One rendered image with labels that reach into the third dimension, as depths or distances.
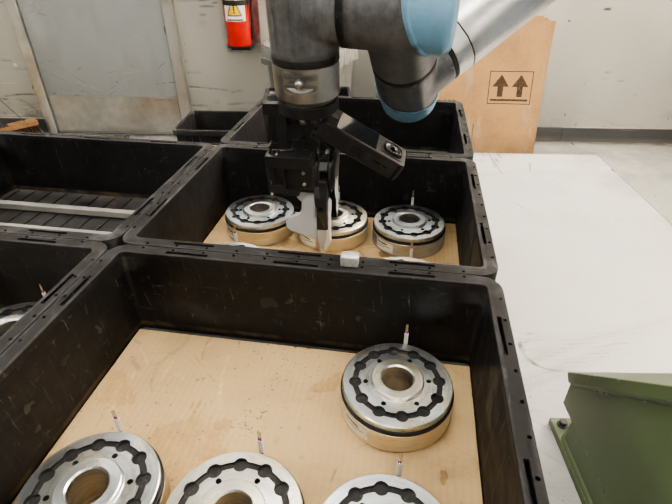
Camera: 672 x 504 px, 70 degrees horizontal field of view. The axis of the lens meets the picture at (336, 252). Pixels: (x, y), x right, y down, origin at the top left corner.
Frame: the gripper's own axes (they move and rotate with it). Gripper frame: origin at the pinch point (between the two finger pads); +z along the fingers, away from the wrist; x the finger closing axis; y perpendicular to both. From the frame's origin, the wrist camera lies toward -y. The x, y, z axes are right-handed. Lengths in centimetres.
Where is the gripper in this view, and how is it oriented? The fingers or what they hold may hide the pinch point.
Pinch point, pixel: (330, 232)
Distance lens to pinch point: 68.4
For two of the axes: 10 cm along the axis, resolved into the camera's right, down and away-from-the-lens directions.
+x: -1.6, 6.5, -7.4
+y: -9.9, -0.9, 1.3
